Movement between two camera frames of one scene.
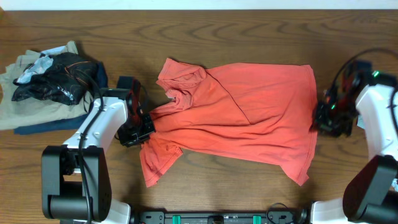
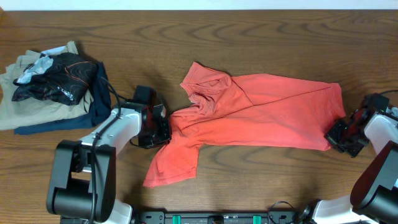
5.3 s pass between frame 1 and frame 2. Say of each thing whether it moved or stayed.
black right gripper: moved
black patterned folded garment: stayed
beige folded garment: stayed
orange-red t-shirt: moved
